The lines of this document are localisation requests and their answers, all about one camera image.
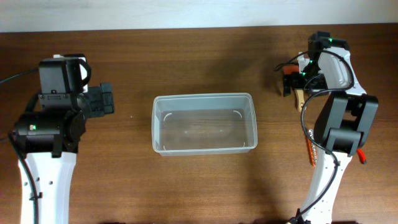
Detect red handled pliers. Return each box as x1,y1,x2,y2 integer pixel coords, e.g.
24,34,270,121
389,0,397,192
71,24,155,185
357,149,367,164

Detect orange scraper with wooden handle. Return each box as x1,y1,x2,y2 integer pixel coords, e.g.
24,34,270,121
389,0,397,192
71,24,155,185
282,65,305,112

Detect clear plastic container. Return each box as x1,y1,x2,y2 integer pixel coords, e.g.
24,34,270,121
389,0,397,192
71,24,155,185
152,93,258,156

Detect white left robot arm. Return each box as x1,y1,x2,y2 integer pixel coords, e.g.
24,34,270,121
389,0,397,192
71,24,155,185
8,54,114,223

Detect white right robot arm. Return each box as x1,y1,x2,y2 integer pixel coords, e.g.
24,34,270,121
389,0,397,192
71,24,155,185
274,31,379,223

